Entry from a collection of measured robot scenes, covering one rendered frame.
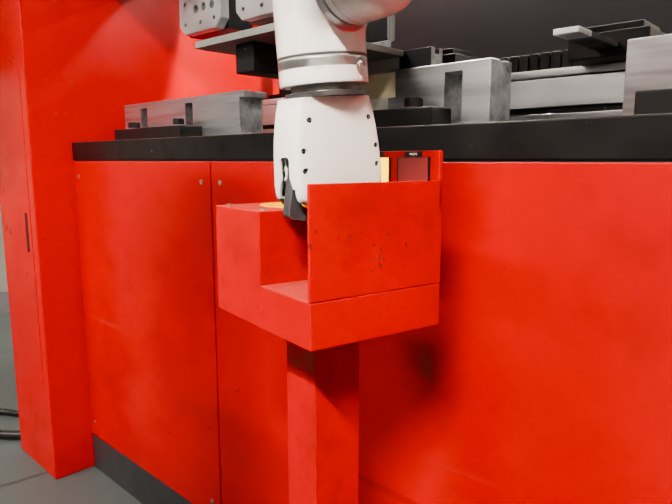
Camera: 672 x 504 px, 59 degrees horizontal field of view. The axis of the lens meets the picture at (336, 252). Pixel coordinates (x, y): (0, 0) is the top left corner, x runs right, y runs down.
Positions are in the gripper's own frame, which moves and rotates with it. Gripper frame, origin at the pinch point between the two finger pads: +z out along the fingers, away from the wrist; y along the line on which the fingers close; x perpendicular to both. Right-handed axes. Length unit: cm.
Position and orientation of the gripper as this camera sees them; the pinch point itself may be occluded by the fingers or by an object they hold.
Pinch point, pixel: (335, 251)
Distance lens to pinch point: 59.1
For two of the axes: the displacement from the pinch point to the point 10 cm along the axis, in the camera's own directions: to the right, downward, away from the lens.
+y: -8.2, 1.7, -5.5
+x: 5.7, 1.3, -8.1
